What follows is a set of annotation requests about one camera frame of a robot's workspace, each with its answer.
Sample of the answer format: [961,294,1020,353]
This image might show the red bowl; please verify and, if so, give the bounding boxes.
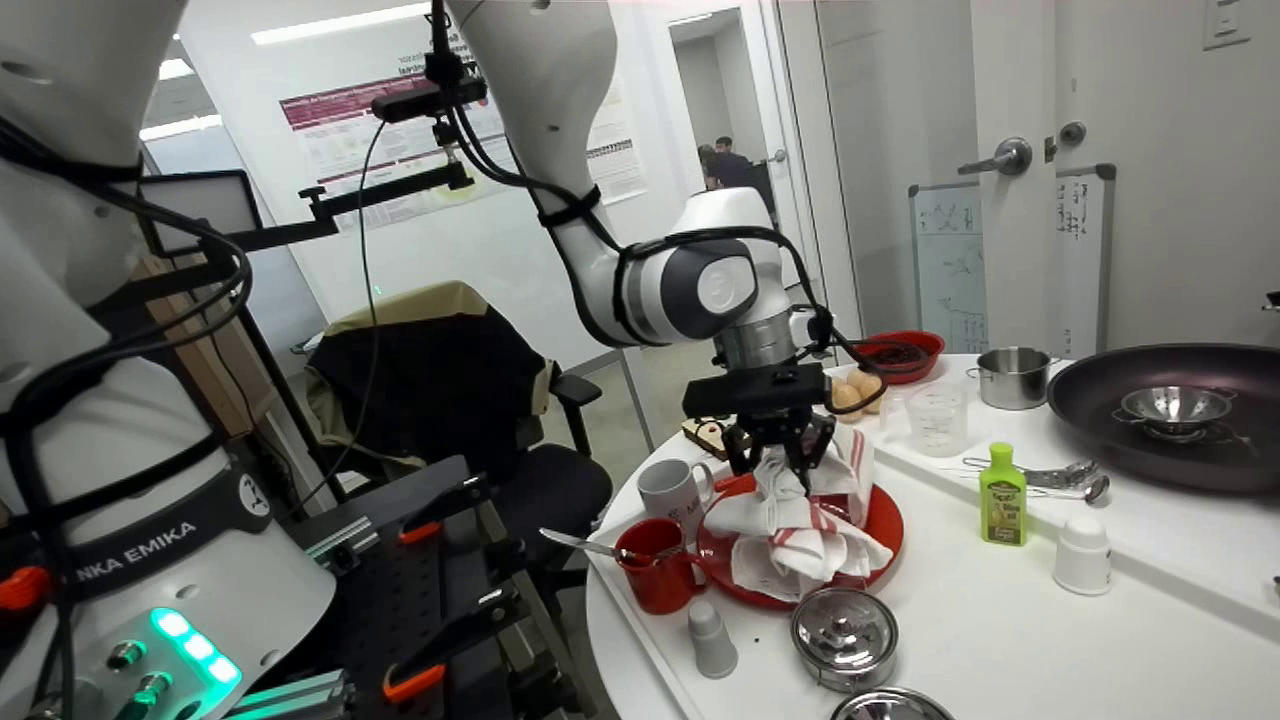
[858,330,943,385]

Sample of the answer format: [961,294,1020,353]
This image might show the dark frying pan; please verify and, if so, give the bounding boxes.
[1048,343,1280,496]

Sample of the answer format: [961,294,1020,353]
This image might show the small steel lidded pot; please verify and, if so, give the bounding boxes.
[787,589,901,692]

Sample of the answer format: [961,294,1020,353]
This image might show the robot control base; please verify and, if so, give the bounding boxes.
[5,359,337,720]

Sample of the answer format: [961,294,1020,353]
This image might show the whiteboard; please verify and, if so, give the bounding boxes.
[907,185,989,353]

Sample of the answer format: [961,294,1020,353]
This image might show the white salt shaker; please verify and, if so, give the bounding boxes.
[1052,515,1114,597]

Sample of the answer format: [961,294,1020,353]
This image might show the small steel pot with handle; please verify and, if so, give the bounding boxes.
[831,687,953,720]

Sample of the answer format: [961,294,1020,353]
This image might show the small steel bowl in pan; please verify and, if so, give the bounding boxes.
[1115,385,1233,443]

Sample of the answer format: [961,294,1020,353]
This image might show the bread rolls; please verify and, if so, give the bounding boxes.
[827,374,884,412]

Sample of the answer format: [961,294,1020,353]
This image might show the red plate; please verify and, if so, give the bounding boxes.
[695,477,903,612]

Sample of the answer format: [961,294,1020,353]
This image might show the red mug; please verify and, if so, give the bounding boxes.
[618,519,699,616]

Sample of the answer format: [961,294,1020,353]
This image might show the person in black top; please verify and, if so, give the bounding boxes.
[699,137,774,203]

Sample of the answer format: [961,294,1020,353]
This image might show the black office chair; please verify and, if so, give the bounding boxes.
[307,279,613,538]

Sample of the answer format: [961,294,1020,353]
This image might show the white towel with red stripes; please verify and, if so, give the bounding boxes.
[706,429,893,604]

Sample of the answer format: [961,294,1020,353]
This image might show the clear plastic cup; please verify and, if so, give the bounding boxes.
[907,385,970,457]

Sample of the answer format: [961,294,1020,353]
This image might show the metal knife in mug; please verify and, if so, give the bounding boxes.
[538,527,634,559]

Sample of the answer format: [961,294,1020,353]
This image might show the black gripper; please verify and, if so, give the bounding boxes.
[686,363,827,485]

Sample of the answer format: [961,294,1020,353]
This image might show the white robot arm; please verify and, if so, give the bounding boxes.
[0,0,827,471]

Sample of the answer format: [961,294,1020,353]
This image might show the steel cup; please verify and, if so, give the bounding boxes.
[976,349,1048,412]

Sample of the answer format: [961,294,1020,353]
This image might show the white mug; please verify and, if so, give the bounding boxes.
[638,459,711,525]

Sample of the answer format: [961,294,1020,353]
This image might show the green bottle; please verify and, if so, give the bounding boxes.
[980,442,1024,545]

